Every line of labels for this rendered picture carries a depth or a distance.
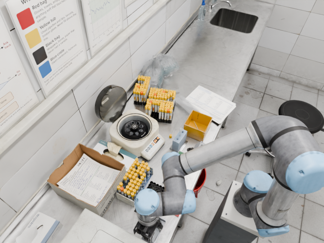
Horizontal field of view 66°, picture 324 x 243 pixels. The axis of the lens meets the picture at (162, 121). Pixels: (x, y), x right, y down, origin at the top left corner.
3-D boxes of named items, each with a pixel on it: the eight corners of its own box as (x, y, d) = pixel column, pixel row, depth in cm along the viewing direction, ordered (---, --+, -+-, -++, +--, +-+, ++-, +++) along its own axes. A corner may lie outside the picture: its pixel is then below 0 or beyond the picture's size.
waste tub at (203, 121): (202, 142, 148) (205, 132, 141) (182, 134, 152) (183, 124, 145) (210, 127, 156) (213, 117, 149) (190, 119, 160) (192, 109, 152)
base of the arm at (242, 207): (269, 199, 122) (275, 190, 115) (256, 224, 114) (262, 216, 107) (241, 182, 129) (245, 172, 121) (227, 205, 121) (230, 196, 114)
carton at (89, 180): (101, 220, 118) (95, 208, 107) (54, 194, 126) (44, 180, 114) (128, 178, 133) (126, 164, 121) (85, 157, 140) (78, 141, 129)
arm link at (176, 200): (191, 175, 84) (159, 178, 83) (198, 207, 76) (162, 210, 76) (189, 186, 90) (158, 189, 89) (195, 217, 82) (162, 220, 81)
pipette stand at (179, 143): (180, 154, 143) (181, 144, 135) (169, 149, 145) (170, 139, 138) (187, 142, 149) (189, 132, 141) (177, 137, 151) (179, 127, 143)
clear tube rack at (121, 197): (134, 207, 123) (133, 201, 117) (117, 198, 125) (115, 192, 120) (153, 174, 134) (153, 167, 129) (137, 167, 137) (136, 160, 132)
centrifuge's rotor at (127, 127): (137, 149, 138) (136, 141, 133) (116, 135, 144) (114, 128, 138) (153, 131, 147) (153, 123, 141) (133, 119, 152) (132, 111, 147)
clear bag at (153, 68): (159, 94, 175) (159, 73, 160) (135, 90, 177) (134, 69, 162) (167, 72, 191) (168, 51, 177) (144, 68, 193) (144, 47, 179)
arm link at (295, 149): (272, 203, 110) (316, 122, 69) (287, 238, 100) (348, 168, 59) (245, 207, 110) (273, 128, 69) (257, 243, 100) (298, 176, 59)
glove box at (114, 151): (128, 177, 133) (127, 168, 125) (91, 160, 139) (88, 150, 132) (140, 160, 140) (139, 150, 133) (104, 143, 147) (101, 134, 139)
